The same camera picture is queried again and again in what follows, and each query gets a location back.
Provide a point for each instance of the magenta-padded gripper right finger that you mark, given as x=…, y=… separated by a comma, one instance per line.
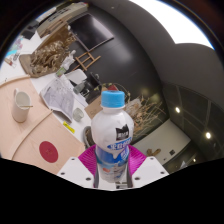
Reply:
x=146, y=170

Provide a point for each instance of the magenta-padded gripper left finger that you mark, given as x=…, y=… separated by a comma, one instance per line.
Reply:
x=80, y=170

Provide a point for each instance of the white bottle with blue cap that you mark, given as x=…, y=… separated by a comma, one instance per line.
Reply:
x=111, y=133

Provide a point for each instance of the wooden figure sculpture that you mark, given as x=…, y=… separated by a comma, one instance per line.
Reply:
x=153, y=152

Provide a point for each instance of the flat round red coaster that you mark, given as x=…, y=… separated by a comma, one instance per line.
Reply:
x=48, y=151

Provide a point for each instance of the yellow marker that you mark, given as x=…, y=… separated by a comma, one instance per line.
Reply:
x=69, y=127

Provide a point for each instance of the small white cup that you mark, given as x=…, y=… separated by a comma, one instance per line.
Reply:
x=78, y=114

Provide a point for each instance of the dried plant in grey pot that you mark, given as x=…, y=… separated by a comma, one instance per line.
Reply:
x=146, y=113

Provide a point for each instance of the light wooden panel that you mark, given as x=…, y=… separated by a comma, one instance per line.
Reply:
x=26, y=140

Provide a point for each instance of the round ceiling light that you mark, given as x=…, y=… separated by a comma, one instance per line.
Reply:
x=208, y=135
x=177, y=109

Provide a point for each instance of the open newspaper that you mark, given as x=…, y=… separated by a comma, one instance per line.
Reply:
x=58, y=98

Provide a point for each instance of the grey bottle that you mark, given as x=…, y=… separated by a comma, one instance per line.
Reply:
x=79, y=88

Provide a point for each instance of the thin wooden stick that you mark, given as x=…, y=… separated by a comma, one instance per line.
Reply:
x=26, y=106

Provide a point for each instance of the white ceramic mug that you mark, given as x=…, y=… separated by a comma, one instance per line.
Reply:
x=20, y=111

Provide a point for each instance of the red box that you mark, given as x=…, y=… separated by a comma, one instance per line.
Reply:
x=112, y=87

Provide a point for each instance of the white plastic chair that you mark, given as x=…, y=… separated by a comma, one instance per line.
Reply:
x=77, y=76

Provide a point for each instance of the small bottle with green label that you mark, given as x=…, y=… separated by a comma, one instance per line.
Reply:
x=65, y=66

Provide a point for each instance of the wooden easel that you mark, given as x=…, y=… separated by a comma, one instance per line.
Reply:
x=87, y=60

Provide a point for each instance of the brown relief sculpture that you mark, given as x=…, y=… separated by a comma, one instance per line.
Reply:
x=46, y=58

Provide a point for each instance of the beige cabinet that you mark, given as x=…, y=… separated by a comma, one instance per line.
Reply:
x=63, y=13

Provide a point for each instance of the dark wall screen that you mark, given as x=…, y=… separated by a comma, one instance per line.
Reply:
x=91, y=31

